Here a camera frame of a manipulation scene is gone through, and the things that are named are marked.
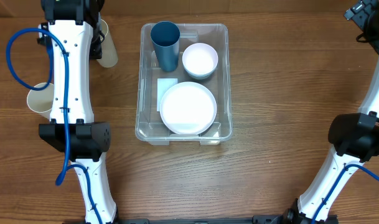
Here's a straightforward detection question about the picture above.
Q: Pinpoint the beige cup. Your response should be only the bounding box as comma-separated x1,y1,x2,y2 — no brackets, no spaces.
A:
97,19,118,68
26,83,54,120

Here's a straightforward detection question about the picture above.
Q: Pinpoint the blue cup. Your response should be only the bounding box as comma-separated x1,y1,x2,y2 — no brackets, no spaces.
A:
151,21,180,72

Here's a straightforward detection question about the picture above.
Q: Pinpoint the pink bowl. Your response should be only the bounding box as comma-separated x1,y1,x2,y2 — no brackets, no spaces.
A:
182,43,218,75

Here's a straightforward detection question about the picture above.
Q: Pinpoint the grey bowl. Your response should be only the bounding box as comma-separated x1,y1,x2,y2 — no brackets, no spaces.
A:
187,72,213,80

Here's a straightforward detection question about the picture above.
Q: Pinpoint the pink plate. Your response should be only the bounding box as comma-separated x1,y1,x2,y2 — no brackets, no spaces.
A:
159,82,217,135

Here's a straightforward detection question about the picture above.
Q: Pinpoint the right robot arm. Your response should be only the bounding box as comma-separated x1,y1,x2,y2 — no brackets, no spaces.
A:
273,0,379,223

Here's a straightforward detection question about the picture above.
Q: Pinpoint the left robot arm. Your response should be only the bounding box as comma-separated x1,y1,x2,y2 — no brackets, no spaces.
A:
39,0,118,223

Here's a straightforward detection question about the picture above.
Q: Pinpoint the white label in bin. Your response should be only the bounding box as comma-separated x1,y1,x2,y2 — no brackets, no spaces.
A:
156,78,178,111

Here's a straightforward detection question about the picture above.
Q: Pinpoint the clear plastic storage bin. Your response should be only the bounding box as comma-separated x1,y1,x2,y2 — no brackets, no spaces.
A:
135,23,233,146

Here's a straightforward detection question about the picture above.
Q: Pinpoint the left blue cable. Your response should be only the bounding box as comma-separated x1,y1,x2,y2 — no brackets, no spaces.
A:
6,27,103,224

